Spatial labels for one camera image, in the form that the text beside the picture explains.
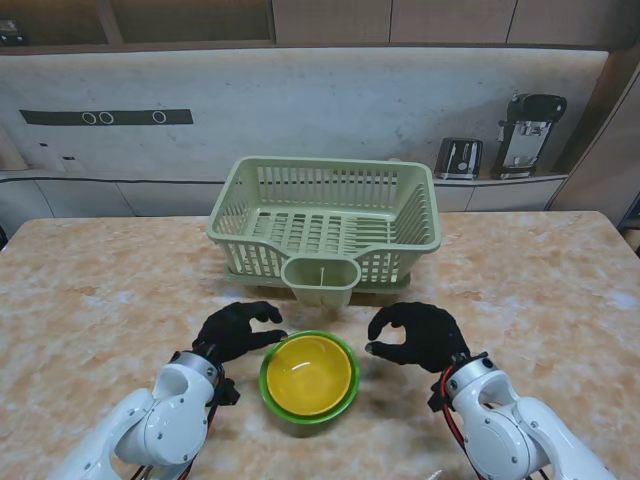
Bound pale green plastic dish rack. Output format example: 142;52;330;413
205;155;442;284

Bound yellow plastic bowl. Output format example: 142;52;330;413
265;334;352;416

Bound white low counter cabinet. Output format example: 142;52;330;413
0;169;571;219

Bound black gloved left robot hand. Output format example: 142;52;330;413
192;300;290;364

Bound pale green drip tray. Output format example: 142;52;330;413
223;264;414;301

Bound wooden wall cabinets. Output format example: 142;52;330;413
0;0;640;51

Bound black silver toaster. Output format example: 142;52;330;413
433;137;485;181

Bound pale green cutlery holder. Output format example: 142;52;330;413
280;257;362;309

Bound small dark device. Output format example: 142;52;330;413
0;18;29;47

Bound green plastic bowl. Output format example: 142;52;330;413
258;329;361;425

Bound black silver coffee machine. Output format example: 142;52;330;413
489;90;569;181

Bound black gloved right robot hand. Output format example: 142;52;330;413
366;301;472;374

